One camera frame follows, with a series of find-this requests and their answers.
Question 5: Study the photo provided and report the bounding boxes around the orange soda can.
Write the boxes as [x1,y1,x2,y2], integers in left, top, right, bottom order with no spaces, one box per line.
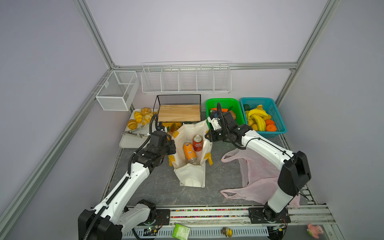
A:
[183,143,198,165]

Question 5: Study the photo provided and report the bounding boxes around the white canvas tote bag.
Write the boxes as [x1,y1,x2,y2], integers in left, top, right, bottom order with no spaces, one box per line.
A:
[169,121,213,188]

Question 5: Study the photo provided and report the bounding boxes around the red cola can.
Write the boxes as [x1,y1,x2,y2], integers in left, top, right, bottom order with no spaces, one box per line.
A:
[193,135,204,152]

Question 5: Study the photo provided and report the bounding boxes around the orange fruit front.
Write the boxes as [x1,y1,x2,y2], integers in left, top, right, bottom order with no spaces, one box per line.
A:
[266,124,278,132]

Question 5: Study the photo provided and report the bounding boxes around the pink plastic grocery bag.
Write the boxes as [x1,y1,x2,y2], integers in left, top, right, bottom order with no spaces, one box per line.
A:
[220,148,301,209]

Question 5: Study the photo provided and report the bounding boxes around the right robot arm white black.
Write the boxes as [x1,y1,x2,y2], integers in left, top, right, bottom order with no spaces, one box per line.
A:
[205,103,312,223]

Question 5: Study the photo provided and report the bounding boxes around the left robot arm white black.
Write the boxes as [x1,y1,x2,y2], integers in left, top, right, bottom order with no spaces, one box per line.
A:
[78,114,176,240]

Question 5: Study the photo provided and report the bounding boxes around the orange carrot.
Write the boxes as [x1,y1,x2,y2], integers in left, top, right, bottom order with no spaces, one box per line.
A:
[210,108,229,114]

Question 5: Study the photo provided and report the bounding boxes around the brown potato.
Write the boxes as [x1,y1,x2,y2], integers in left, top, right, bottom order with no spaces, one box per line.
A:
[229,111,237,120]

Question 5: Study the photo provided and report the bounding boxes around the green plastic basket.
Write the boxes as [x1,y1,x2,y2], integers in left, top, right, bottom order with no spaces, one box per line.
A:
[205,98,245,126]

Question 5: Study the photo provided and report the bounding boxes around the white bread tray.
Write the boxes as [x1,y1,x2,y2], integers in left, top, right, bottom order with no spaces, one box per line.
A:
[119,109,150,149]

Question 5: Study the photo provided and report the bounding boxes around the croissant bread right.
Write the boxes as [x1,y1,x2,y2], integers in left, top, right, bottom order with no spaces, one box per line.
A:
[141,108,157,126]

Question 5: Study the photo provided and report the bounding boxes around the croissant bread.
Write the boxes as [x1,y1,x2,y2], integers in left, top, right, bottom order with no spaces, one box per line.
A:
[127,119,138,130]
[134,111,144,124]
[141,108,157,126]

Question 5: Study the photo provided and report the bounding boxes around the yellow banana bunch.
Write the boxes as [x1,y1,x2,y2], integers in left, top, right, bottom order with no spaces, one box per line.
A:
[248,109,269,132]

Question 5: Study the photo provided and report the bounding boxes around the metal tongs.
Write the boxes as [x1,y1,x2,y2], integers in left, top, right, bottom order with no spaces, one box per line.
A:
[121,126,150,138]

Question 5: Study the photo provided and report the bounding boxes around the teal plastic basket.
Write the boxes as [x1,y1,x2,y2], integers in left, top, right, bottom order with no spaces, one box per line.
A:
[240,98,287,138]

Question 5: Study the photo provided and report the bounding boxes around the croissant bread front left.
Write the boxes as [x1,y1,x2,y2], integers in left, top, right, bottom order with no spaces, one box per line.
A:
[127,119,138,130]

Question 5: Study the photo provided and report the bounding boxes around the croissant bread middle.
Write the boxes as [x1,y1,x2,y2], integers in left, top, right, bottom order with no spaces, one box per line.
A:
[134,111,144,124]

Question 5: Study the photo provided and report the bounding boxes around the green small box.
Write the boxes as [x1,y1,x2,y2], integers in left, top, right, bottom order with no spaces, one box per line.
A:
[172,224,191,240]

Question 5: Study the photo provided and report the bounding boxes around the small yellow round toy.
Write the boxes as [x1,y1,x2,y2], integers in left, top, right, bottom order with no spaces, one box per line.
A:
[221,228,233,238]

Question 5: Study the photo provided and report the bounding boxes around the pink toy figure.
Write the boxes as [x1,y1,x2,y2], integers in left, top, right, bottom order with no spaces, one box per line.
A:
[307,223,324,239]

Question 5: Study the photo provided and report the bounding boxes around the black wire shelf wooden board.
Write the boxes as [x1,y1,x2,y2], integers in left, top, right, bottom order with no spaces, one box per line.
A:
[154,94,202,123]

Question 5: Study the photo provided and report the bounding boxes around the white wire wall basket long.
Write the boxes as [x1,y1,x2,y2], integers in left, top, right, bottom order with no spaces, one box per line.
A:
[141,61,232,95]

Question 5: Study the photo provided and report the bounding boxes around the white mesh wall box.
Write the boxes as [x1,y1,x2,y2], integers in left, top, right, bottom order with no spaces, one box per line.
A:
[96,71,139,112]

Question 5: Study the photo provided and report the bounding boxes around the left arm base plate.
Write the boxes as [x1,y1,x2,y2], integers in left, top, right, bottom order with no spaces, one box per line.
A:
[142,209,171,226]

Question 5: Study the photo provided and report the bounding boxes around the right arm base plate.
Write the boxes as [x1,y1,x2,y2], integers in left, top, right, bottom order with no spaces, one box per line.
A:
[248,207,291,224]

